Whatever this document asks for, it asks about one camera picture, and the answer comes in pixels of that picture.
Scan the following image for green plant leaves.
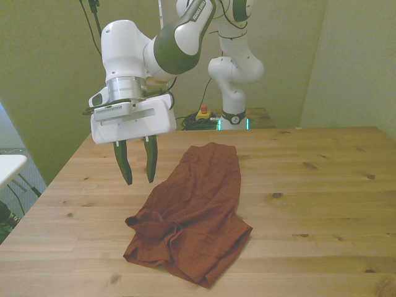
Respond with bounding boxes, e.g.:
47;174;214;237
0;185;26;245

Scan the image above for rust orange shorts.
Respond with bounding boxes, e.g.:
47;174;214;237
123;142;254;289

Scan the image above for white side table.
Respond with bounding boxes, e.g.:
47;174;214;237
0;153;43;199

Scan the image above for black tripod camera cable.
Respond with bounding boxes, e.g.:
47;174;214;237
77;0;103;58

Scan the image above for black cable bundle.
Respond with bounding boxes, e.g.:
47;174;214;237
176;113;221;131

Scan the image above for yellow emergency stop button box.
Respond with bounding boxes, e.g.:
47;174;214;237
195;104;213;122

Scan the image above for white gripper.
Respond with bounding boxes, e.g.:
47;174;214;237
89;92;178;186

